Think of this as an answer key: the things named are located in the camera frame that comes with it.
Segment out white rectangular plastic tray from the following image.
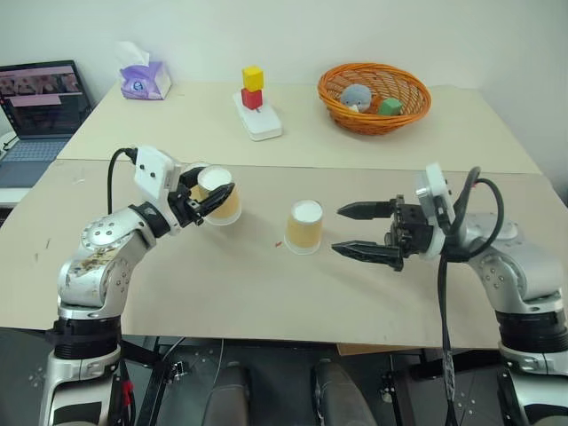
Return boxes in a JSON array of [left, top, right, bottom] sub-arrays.
[[232, 91, 284, 143]]

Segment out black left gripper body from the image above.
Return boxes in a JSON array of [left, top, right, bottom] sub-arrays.
[[170, 166, 205, 229]]

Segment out purple tissue box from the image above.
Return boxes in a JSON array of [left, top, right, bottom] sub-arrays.
[[115, 40, 173, 101]]

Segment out open laptop computer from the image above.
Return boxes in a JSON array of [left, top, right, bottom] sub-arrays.
[[0, 59, 95, 190]]

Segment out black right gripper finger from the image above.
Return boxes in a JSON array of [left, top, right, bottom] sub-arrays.
[[335, 199, 399, 222], [330, 240, 406, 273]]

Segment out grey plush toy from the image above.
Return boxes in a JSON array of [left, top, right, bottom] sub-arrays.
[[339, 83, 374, 114]]

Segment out red wooden cube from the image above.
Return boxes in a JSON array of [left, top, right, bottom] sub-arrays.
[[240, 87, 264, 111]]

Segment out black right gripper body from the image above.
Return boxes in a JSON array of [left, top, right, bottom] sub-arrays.
[[383, 193, 438, 261]]

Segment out yellow wooden cube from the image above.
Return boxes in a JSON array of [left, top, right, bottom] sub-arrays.
[[241, 65, 266, 92]]

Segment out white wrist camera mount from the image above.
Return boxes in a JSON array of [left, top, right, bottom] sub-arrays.
[[414, 162, 459, 261], [133, 145, 179, 233]]

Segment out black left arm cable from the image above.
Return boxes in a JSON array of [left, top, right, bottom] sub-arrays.
[[107, 146, 139, 214]]

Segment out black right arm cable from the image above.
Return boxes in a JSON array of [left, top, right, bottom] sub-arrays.
[[437, 166, 508, 426]]

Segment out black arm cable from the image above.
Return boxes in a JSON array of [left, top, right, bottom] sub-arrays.
[[107, 146, 139, 214], [437, 166, 508, 426]]

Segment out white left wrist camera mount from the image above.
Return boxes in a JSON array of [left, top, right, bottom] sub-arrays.
[[133, 145, 179, 233]]

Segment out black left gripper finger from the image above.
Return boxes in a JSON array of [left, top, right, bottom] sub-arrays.
[[180, 163, 210, 188], [191, 183, 236, 223]]

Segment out green wooden cube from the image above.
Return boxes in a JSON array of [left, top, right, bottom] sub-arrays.
[[377, 98, 403, 118]]

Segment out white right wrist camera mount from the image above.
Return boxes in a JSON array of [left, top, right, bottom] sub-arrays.
[[414, 162, 459, 261]]

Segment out black metal frame bar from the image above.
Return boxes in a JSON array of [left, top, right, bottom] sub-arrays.
[[132, 335, 188, 426]]

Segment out brown paper cup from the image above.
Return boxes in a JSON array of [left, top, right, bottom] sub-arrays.
[[283, 200, 325, 256], [188, 164, 243, 227]]

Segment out dark rounded shape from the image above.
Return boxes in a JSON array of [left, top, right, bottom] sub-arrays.
[[219, 360, 250, 426], [313, 358, 379, 426]]

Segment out brown cardboard piece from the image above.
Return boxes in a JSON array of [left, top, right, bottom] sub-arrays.
[[336, 343, 392, 357]]

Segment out orange wicker basket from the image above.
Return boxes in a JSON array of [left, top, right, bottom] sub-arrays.
[[316, 62, 433, 137]]

